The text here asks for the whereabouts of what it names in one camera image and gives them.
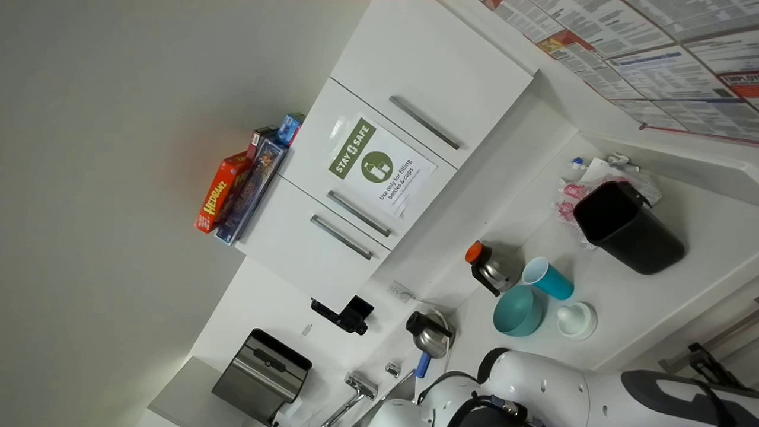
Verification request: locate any small white cup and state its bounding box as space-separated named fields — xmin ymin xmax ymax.
xmin=552 ymin=300 xmax=601 ymax=345

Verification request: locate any long blue box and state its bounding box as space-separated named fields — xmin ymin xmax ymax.
xmin=214 ymin=128 xmax=290 ymax=248

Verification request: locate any green stay safe sign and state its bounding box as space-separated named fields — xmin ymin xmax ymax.
xmin=325 ymin=114 xmax=440 ymax=227

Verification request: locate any teal bowl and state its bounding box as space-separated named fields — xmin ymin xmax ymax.
xmin=491 ymin=286 xmax=550 ymax=339

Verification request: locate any black coffee machine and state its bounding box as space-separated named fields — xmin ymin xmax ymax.
xmin=309 ymin=293 xmax=377 ymax=337

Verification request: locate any long silver cabinet handle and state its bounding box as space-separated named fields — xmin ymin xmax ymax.
xmin=309 ymin=215 xmax=377 ymax=263
xmin=325 ymin=187 xmax=397 ymax=241
xmin=387 ymin=93 xmax=466 ymax=155

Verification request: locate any small blue box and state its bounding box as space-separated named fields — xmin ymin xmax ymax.
xmin=274 ymin=113 xmax=307 ymax=149

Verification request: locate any silver faucet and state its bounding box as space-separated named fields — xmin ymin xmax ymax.
xmin=320 ymin=368 xmax=384 ymax=427

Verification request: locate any red cardboard box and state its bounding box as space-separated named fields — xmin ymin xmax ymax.
xmin=194 ymin=149 xmax=257 ymax=237

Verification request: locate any small steel carafe orange lid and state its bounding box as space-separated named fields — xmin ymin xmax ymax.
xmin=462 ymin=241 xmax=518 ymax=300

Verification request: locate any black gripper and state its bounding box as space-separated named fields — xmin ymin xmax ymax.
xmin=685 ymin=339 xmax=744 ymax=393

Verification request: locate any black plastic bin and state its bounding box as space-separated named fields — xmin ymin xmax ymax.
xmin=572 ymin=181 xmax=689 ymax=278

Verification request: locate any blue sponge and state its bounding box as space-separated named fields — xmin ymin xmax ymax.
xmin=412 ymin=352 xmax=434 ymax=382

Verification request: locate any steel paper towel dispenser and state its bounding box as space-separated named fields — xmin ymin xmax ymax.
xmin=208 ymin=326 xmax=314 ymax=427

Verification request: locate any blue plastic cup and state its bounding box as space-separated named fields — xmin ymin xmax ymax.
xmin=519 ymin=255 xmax=580 ymax=304

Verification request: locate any large steel carafe black lid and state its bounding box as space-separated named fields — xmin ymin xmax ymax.
xmin=403 ymin=307 xmax=459 ymax=361

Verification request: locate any large colourful wall poster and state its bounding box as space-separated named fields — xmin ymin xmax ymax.
xmin=480 ymin=0 xmax=759 ymax=147

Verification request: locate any white wall cabinet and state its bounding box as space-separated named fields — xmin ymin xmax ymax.
xmin=234 ymin=0 xmax=542 ymax=313

